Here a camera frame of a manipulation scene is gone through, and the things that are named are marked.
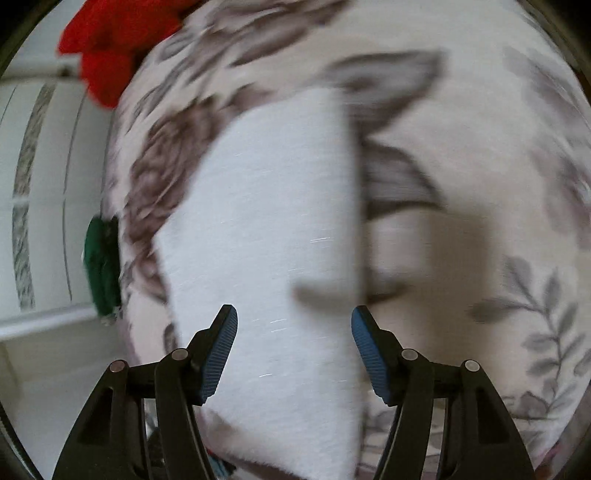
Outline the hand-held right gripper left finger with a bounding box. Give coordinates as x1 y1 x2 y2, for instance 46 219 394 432
52 305 239 480

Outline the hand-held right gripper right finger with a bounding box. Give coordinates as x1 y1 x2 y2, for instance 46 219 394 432
351 305 536 480

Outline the white fluffy jacket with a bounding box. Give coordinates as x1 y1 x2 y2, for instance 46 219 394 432
156 87 372 480

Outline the green clothing with white stripes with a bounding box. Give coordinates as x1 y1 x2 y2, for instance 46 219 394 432
82 216 124 320

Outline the floral purple blanket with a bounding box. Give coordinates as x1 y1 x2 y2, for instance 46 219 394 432
102 0 591 480

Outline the white wardrobe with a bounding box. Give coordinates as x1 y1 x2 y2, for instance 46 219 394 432
0 60 122 462

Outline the red quilt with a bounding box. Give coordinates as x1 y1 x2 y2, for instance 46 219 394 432
58 0 197 110

